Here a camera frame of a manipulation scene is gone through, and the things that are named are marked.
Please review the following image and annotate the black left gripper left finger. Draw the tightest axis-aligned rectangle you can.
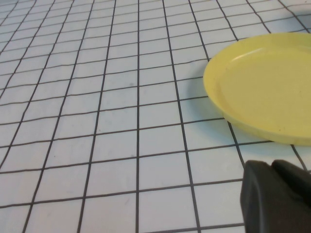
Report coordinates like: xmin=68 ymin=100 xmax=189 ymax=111
xmin=240 ymin=159 xmax=311 ymax=233

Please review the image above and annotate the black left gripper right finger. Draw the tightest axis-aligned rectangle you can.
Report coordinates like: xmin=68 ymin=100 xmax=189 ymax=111
xmin=271 ymin=159 xmax=311 ymax=207

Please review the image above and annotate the yellow plastic plate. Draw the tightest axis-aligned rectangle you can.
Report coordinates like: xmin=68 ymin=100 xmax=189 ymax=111
xmin=203 ymin=32 xmax=311 ymax=146

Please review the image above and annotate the white black-gridded tablecloth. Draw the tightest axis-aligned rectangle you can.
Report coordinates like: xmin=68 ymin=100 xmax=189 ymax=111
xmin=0 ymin=0 xmax=311 ymax=233

